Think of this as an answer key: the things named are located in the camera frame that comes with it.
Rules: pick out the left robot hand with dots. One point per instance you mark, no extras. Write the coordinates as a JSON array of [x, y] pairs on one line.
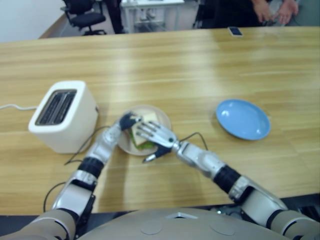
[[127, 121]]

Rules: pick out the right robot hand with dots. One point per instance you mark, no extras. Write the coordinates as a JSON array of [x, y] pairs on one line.
[[156, 137]]

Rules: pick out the bread slice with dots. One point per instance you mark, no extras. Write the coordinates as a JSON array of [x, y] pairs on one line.
[[143, 123]]

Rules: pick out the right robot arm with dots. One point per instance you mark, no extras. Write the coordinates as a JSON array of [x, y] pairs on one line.
[[225, 172]]

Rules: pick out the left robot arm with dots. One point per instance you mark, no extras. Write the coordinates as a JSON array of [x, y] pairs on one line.
[[75, 190]]

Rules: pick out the green lettuce leaf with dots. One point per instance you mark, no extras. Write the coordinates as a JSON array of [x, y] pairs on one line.
[[143, 145]]

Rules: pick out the beige plate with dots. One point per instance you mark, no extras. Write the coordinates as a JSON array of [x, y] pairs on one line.
[[162, 117]]

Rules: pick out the cream toaster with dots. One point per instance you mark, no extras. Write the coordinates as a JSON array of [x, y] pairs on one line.
[[62, 117]]

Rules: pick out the blue plate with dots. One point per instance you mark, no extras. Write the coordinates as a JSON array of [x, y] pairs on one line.
[[242, 118]]

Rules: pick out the robot body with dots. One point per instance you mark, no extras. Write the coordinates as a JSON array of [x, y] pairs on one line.
[[180, 226]]

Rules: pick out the white rack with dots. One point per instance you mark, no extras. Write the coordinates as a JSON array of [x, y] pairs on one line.
[[150, 13]]

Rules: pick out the black office chair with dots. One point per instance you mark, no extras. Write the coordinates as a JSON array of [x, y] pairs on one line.
[[83, 16]]

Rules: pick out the white smartphone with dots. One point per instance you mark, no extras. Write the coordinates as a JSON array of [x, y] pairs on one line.
[[235, 31]]

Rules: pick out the person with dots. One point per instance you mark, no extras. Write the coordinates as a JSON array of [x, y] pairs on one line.
[[275, 11]]

